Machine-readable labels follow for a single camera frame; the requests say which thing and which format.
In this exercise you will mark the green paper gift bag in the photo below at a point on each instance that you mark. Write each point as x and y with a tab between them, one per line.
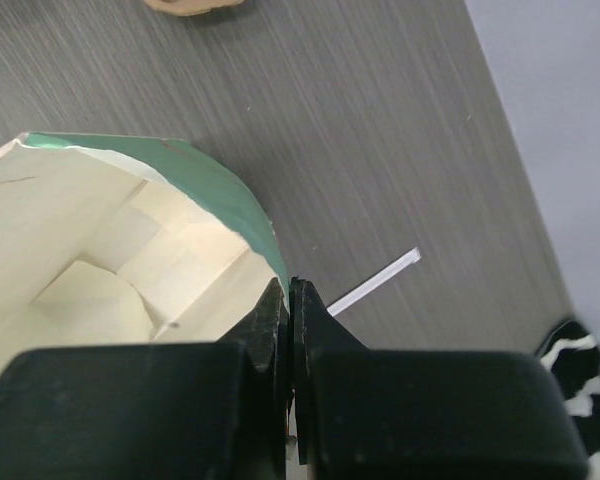
125	240

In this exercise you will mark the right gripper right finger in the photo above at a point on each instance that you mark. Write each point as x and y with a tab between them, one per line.
364	413

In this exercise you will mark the brown cardboard cup carrier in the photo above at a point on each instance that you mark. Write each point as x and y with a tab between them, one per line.
187	8

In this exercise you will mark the white wrapped straw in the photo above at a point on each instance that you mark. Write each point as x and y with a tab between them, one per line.
374	282

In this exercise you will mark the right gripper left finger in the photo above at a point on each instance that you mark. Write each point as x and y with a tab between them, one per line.
165	411

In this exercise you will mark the zebra print blanket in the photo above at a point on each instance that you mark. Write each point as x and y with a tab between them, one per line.
572	355

